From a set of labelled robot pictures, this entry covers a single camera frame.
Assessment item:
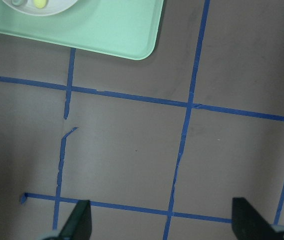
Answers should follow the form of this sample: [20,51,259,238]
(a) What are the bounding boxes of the pale green plastic spoon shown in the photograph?
[11,0,24,6]

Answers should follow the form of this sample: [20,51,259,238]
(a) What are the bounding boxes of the light green tray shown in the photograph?
[0,0,164,60]

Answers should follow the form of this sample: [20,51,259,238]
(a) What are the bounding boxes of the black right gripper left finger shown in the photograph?
[57,200,92,240]

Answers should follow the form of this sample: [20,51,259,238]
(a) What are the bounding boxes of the white round plate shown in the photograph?
[2,0,78,17]

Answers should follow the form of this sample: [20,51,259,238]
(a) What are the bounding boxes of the yellow plastic fork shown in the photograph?
[33,0,48,9]

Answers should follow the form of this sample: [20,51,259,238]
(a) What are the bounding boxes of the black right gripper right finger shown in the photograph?
[232,197,277,240]

